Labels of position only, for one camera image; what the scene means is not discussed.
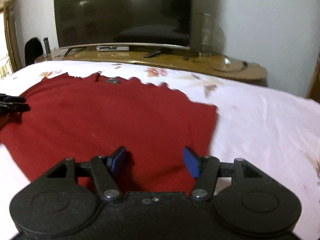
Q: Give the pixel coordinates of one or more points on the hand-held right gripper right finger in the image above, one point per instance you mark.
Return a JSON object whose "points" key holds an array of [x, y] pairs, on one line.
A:
{"points": [[191, 162]]}

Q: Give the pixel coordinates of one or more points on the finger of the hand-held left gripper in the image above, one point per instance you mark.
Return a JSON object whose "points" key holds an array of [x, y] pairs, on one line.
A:
{"points": [[12, 99], [13, 108]]}

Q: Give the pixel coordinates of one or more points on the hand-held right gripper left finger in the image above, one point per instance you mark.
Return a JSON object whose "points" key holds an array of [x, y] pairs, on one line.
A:
{"points": [[117, 160]]}

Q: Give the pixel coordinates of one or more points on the red knit sweater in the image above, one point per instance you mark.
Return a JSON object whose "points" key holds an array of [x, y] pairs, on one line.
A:
{"points": [[100, 120]]}

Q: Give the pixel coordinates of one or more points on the black chair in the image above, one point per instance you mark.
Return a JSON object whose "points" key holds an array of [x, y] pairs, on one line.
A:
{"points": [[33, 51]]}

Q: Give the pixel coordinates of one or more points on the white floral bed sheet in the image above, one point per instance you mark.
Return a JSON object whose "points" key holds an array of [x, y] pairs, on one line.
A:
{"points": [[255, 130]]}

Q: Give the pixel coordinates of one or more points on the wooden television stand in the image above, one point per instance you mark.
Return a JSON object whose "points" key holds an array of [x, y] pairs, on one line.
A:
{"points": [[175, 61]]}

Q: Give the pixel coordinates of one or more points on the clear glass dish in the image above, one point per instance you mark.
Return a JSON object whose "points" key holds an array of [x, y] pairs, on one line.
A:
{"points": [[227, 63]]}

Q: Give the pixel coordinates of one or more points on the silver set-top box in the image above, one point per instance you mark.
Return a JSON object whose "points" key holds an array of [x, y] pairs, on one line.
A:
{"points": [[112, 48]]}

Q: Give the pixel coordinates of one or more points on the black remote control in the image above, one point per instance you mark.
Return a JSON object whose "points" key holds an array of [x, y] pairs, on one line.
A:
{"points": [[152, 54]]}

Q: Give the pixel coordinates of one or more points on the clear glass vase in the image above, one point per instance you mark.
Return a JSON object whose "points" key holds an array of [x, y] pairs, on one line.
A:
{"points": [[208, 33]]}

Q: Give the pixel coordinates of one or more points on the black flat screen television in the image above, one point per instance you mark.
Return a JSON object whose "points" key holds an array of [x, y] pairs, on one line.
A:
{"points": [[120, 12]]}

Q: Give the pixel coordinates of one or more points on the brown wooden door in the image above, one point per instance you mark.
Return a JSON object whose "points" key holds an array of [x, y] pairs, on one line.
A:
{"points": [[315, 82]]}

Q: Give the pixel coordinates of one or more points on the wooden window frame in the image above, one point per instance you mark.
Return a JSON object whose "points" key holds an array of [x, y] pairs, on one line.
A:
{"points": [[11, 37]]}

